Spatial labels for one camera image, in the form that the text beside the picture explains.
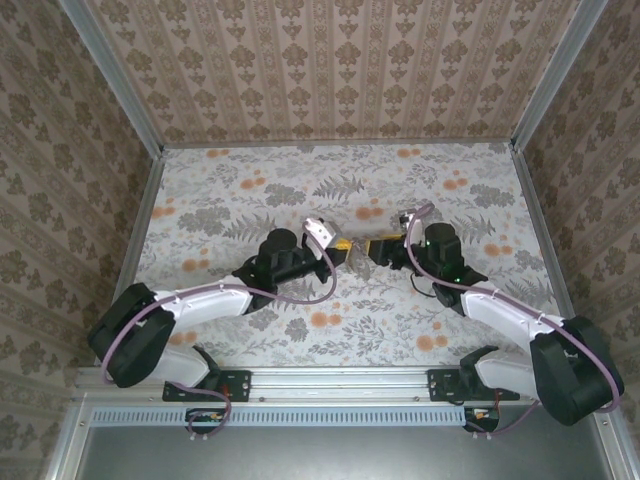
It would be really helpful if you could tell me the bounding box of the floral patterned table cover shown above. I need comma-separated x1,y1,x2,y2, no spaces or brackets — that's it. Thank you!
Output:
107,142,559,369

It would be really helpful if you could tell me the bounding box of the black controller board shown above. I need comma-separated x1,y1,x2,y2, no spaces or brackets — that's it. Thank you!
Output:
463,405,502,434
185,407,227,434

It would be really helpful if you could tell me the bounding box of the grey metal sheet panel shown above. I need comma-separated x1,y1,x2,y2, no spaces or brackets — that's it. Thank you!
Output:
44,402,640,480

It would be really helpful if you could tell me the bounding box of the thin black cable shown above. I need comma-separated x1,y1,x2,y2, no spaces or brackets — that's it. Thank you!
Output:
409,272,437,299

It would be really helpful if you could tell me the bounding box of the aluminium side rail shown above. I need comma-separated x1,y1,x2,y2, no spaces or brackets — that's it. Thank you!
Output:
508,143,617,371
95,147,165,370

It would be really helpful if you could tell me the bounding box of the long aluminium frame rail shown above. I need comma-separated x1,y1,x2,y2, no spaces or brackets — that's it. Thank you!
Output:
72,366,619,404

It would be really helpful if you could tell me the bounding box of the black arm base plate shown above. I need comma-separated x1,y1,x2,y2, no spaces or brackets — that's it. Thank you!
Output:
428,368,520,404
163,368,252,402

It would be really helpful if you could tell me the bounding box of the grey slotted cable duct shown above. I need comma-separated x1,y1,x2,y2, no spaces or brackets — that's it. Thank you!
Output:
92,406,469,427

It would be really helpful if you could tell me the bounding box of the aluminium corner post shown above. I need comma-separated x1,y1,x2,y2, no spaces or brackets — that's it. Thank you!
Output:
508,0,597,151
56,0,165,154

